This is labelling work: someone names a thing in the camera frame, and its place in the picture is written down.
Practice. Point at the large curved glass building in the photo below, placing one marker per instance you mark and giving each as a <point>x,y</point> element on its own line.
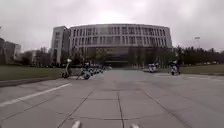
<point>113,40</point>

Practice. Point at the row of parked bicycles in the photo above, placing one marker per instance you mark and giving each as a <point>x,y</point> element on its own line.
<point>86,73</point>

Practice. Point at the grey paved plaza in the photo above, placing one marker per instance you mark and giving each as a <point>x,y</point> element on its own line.
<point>133,96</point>

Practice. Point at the white vehicle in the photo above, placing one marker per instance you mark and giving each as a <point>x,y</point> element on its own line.
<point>151,67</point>

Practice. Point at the scooter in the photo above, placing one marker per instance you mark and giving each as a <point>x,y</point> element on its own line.
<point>174,69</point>

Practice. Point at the robot's own part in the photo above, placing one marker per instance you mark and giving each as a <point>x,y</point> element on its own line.
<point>76,124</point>
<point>135,126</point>

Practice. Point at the group of trees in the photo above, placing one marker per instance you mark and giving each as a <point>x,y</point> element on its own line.
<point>35,59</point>

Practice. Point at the dark row of trees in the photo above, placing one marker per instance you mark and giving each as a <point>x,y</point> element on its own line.
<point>200,55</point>

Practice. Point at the street lamp pole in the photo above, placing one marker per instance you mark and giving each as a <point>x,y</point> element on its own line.
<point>197,38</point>

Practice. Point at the dark kerb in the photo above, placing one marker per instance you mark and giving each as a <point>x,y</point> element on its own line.
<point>20,82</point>

